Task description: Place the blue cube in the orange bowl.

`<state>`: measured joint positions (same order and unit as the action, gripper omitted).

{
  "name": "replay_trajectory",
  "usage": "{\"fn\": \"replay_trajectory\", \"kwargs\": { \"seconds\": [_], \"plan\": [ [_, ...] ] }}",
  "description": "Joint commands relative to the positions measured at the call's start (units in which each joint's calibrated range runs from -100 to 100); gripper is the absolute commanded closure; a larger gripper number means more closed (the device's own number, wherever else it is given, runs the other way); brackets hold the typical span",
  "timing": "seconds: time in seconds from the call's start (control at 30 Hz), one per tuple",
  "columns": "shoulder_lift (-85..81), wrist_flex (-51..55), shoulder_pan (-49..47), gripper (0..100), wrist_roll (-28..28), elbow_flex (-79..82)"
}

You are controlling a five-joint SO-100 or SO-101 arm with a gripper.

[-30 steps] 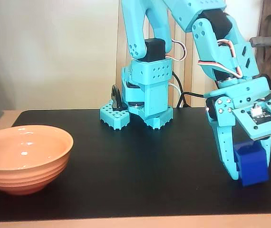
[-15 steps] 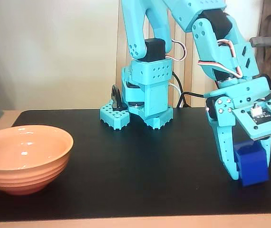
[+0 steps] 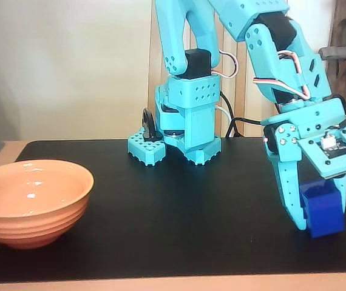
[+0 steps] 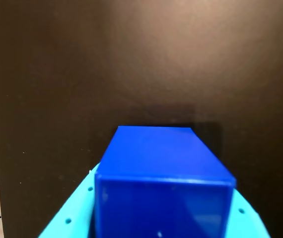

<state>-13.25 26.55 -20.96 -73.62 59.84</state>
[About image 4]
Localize cyan gripper finger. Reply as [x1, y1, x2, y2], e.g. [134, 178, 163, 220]
[227, 189, 272, 238]
[37, 163, 100, 238]

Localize blue cube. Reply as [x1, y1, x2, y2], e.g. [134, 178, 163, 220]
[94, 125, 237, 238]

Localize black mat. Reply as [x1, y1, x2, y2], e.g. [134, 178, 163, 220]
[0, 0, 283, 238]

